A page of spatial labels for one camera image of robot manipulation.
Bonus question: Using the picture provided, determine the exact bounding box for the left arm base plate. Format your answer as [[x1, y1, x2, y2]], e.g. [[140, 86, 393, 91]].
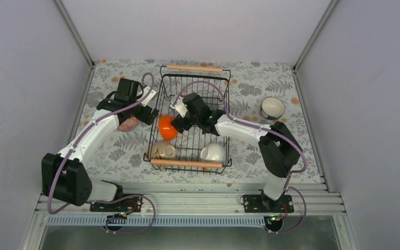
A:
[[90, 196, 143, 213]]

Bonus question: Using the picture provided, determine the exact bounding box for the aluminium frame post right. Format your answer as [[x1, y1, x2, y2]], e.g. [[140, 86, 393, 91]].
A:
[[293, 0, 340, 74]]

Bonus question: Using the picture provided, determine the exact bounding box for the black wire dish rack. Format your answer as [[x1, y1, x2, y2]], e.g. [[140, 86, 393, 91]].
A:
[[152, 65, 232, 174]]

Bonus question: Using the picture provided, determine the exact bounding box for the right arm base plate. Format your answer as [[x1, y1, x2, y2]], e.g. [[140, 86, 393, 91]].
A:
[[239, 193, 294, 213]]

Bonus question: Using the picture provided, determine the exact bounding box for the beige bowl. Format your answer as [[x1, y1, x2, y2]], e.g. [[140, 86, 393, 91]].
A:
[[151, 141, 176, 160]]

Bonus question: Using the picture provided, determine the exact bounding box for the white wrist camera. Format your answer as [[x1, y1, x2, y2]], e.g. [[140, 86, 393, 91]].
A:
[[170, 99, 188, 118], [140, 86, 157, 107]]

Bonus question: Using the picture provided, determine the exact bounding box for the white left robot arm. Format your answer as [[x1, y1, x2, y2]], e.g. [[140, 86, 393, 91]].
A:
[[41, 78, 158, 211]]

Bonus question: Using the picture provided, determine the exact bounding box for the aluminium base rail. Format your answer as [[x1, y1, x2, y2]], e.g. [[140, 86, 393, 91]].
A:
[[22, 183, 357, 249]]

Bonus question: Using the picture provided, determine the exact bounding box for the aluminium frame post left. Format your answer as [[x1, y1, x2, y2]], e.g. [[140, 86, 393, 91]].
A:
[[53, 0, 94, 69]]

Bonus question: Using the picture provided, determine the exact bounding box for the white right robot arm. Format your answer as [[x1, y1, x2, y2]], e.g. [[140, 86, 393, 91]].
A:
[[170, 93, 302, 212]]

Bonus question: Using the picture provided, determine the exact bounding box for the aluminium frame post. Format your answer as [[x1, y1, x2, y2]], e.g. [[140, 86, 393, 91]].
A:
[[293, 0, 340, 74], [53, 0, 94, 69]]

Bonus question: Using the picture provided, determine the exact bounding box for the orange bowl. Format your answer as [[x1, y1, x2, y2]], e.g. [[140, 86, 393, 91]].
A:
[[158, 115, 179, 141]]

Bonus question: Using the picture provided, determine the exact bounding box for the teal and white bowl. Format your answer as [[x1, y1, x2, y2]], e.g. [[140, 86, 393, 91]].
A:
[[260, 97, 285, 120]]

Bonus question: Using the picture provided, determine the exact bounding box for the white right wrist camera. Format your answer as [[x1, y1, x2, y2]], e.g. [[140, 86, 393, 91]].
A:
[[170, 99, 188, 118]]

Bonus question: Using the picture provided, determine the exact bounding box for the floral patterned table mat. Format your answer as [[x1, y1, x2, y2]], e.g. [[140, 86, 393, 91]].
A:
[[79, 59, 321, 184]]

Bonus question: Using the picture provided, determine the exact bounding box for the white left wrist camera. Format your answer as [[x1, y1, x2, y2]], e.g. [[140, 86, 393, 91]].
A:
[[140, 86, 157, 107]]

